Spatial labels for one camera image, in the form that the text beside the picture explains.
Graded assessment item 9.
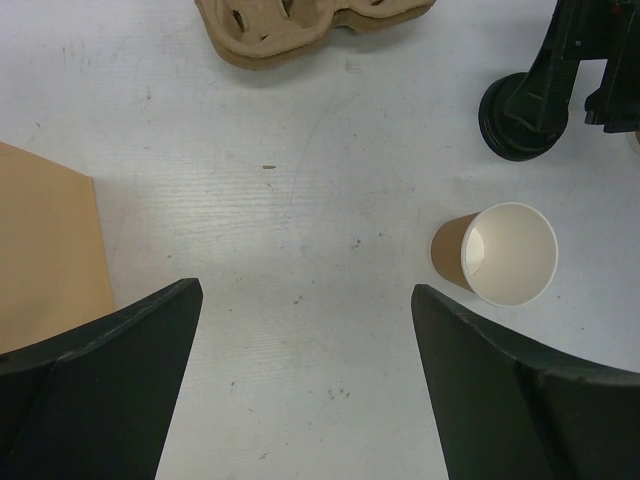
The brown paper coffee cup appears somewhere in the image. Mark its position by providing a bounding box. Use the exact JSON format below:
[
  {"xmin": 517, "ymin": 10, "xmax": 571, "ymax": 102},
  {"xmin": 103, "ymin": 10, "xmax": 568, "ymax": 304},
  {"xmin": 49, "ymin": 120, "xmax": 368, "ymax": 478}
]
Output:
[{"xmin": 429, "ymin": 202, "xmax": 559, "ymax": 308}]

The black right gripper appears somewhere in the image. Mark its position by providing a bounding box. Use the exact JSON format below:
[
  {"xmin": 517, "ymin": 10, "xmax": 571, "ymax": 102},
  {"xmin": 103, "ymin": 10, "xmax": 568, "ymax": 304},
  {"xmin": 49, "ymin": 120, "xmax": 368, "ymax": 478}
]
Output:
[{"xmin": 504, "ymin": 0, "xmax": 639, "ymax": 145}]

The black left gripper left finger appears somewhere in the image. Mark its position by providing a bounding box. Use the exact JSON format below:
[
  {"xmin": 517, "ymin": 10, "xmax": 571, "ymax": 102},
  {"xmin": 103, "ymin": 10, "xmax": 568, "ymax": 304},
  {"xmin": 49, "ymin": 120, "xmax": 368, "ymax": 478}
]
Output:
[{"xmin": 1, "ymin": 278, "xmax": 203, "ymax": 479}]

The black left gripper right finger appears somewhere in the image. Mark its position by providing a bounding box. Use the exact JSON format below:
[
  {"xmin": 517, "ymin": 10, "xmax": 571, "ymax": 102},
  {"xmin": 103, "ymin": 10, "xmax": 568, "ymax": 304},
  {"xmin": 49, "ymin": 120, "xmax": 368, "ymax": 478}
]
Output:
[{"xmin": 411, "ymin": 285, "xmax": 639, "ymax": 479}]

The brown paper bag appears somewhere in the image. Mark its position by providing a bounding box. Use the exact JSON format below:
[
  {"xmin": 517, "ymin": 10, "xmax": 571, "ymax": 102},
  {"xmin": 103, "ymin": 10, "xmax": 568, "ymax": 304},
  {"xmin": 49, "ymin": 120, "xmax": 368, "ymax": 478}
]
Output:
[{"xmin": 1, "ymin": 144, "xmax": 114, "ymax": 352}]

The black plastic lid stack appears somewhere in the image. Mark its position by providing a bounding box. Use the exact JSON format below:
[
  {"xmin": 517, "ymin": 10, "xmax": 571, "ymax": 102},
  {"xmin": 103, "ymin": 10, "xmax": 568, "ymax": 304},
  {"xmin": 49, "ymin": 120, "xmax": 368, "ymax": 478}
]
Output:
[{"xmin": 478, "ymin": 72, "xmax": 569, "ymax": 162}]

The brown pulp cup carrier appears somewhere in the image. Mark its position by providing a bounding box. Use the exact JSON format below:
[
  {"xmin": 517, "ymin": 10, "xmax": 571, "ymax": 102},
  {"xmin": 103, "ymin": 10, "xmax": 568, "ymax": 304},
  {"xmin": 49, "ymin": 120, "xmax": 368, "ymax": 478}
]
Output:
[{"xmin": 195, "ymin": 0, "xmax": 434, "ymax": 70}]

